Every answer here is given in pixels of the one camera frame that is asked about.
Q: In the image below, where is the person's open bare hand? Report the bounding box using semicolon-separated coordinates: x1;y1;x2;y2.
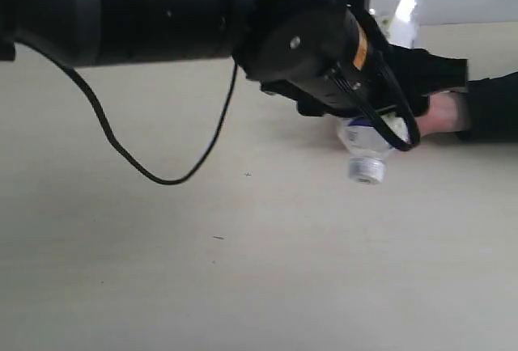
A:
416;92;471;137

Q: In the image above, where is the white blue label clear bottle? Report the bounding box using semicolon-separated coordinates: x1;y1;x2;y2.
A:
337;0;420;184

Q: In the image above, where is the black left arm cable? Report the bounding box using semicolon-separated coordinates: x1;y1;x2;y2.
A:
14;6;422;186

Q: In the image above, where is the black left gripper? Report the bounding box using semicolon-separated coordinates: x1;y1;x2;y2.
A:
261;11;469;118

